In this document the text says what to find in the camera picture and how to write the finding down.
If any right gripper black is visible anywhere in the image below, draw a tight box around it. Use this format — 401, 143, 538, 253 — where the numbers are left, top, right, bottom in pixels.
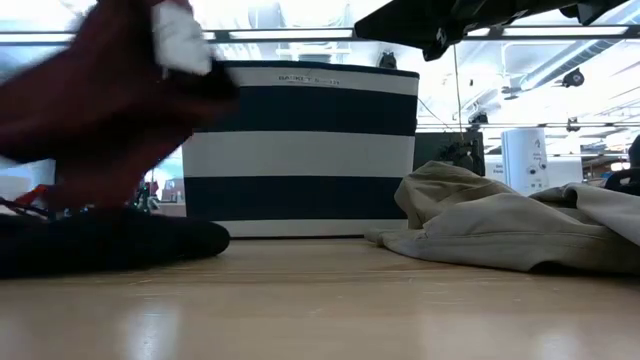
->
353, 0, 569, 63

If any khaki tan garment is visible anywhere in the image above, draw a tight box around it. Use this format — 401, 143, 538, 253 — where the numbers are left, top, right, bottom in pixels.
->
393, 160, 516, 231

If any grey beige garment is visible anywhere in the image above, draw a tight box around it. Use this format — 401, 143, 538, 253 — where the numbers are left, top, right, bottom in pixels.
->
363, 182, 640, 276

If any white printed paper tag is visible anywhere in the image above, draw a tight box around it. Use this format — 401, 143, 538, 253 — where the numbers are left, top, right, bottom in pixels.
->
151, 0, 215, 77

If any maroon garment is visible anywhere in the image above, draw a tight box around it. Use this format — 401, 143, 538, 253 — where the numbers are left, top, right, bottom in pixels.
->
0, 0, 239, 211

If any black garment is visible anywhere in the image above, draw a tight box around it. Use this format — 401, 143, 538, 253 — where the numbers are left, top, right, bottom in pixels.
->
0, 207, 232, 280

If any black round ceiling fixture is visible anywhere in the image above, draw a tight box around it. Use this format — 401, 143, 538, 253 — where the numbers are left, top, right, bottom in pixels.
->
560, 67, 586, 89

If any navy white striped fabric basket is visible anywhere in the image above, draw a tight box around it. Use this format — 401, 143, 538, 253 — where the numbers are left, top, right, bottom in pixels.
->
182, 59, 421, 240

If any white cylindrical appliance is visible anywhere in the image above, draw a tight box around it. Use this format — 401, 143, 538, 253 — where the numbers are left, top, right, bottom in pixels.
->
501, 128, 551, 198

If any black office chair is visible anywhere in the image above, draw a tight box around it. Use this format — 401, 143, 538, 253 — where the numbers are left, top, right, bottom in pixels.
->
603, 168, 640, 198

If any thin hanging cord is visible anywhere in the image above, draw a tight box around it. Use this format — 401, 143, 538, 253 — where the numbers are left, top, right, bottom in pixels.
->
451, 44, 467, 146

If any black overhead frame bar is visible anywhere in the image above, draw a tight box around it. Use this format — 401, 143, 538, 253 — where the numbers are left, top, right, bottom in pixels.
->
0, 24, 640, 45

